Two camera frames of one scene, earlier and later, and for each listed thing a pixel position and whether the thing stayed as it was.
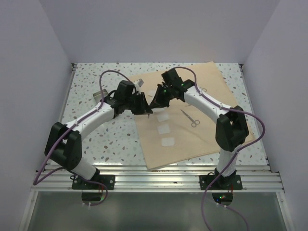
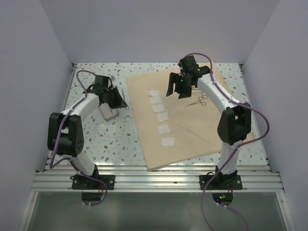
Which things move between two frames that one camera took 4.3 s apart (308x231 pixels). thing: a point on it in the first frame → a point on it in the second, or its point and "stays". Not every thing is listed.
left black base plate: (109, 181) stays
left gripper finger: (147, 107) → (118, 101)
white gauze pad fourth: (162, 117) stays
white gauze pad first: (151, 93) stays
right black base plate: (230, 182) stays
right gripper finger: (158, 96) → (174, 78)
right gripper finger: (165, 102) → (185, 91)
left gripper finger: (139, 106) → (113, 101)
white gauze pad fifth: (163, 129) stays
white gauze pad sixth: (168, 142) stays
